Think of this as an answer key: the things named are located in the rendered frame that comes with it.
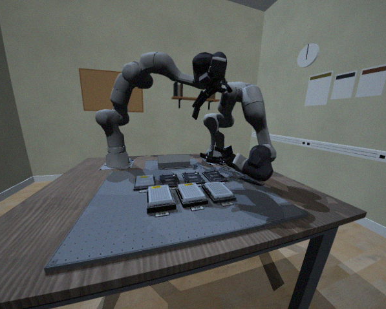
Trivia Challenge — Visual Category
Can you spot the grey operator panel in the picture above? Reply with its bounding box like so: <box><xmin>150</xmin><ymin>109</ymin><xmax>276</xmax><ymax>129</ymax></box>
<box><xmin>158</xmin><ymin>154</ymin><xmax>191</xmax><ymax>169</ymax></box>

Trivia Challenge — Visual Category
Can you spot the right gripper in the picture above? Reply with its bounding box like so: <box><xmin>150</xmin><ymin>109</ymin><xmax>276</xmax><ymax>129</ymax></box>
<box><xmin>192</xmin><ymin>71</ymin><xmax>232</xmax><ymax>120</ymax></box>

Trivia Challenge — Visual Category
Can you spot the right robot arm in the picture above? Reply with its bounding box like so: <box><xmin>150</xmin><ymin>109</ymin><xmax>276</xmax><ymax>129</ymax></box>
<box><xmin>95</xmin><ymin>52</ymin><xmax>227</xmax><ymax>167</ymax></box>

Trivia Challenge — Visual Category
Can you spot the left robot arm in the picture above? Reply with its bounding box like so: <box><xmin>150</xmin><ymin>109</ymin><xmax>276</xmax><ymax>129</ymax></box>
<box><xmin>203</xmin><ymin>82</ymin><xmax>276</xmax><ymax>182</ymax></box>

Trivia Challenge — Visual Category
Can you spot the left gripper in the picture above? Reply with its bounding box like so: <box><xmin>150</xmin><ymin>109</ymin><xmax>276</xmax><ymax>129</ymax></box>
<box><xmin>200</xmin><ymin>146</ymin><xmax>236</xmax><ymax>169</ymax></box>

